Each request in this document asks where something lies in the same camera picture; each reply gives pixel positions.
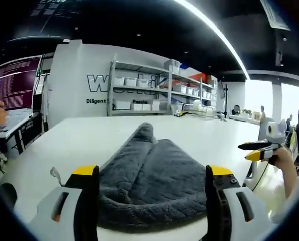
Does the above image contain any dark grey towel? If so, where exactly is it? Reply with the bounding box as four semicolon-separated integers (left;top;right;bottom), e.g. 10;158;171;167
50;122;210;233

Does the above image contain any person's right hand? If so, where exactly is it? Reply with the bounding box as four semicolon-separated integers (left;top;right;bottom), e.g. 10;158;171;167
273;147;296;172

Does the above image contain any screen on tripod stand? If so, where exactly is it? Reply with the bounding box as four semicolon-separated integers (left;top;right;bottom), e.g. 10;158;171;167
218;80;229;120

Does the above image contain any white side desk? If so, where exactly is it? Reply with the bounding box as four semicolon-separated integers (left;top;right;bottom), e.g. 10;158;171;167
0;109;44;155

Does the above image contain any ceiling air conditioner vent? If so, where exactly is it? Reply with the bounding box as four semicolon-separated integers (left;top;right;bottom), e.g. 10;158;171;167
259;0;292;32

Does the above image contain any long ceiling light strip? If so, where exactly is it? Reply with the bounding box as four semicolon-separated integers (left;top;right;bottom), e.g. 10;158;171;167
176;0;250;81

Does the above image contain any metal shelving rack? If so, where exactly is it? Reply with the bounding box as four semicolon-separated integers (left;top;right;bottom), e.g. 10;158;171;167
106;54;218;117

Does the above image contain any purple computer monitor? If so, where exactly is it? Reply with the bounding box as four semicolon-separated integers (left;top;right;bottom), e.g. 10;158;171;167
0;55;43;111

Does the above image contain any row of white storage bins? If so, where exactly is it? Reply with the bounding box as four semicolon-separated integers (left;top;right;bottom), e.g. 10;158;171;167
113;59;217;112

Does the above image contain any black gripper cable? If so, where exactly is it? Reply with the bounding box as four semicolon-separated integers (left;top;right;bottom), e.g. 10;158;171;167
252;160;269;190

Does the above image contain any wire dish rack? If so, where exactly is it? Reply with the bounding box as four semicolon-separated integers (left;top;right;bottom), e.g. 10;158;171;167
182;99;217;118

